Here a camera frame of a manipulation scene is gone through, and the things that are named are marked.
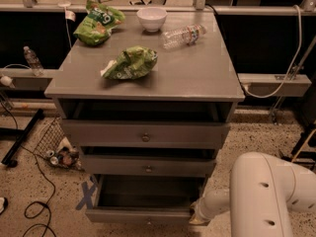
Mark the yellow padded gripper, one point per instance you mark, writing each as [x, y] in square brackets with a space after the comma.
[202, 208]

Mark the grey bottom drawer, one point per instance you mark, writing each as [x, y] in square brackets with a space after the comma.
[145, 199]

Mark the grey drawer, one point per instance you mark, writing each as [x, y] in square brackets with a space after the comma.
[146, 134]
[146, 166]
[145, 199]

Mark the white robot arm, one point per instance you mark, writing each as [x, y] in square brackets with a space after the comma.
[263, 191]

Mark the grey middle drawer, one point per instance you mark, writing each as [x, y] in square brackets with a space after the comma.
[146, 166]

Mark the grey drawer cabinet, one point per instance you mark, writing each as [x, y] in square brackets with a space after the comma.
[194, 83]

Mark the grey top drawer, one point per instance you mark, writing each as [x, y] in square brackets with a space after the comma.
[146, 134]

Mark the blue tape cross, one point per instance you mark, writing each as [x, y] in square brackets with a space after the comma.
[88, 192]

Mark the black wheeled cart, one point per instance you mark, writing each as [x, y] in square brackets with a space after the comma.
[304, 151]

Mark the green chip bag front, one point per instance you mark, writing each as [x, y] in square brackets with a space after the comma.
[132, 63]

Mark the green chip bag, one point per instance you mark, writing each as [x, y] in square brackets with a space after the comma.
[132, 63]
[97, 26]

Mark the clear plastic bottle lying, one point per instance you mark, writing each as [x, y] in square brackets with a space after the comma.
[185, 35]

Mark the white bowl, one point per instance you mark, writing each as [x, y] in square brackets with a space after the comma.
[151, 18]

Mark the black table leg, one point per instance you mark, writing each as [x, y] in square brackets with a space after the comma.
[20, 135]

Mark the green chip bag rear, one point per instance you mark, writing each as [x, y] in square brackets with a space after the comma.
[97, 26]

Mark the standing water bottle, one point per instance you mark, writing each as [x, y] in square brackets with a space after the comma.
[33, 61]

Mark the wire mesh trash basket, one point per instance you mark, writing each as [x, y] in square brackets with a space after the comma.
[55, 148]

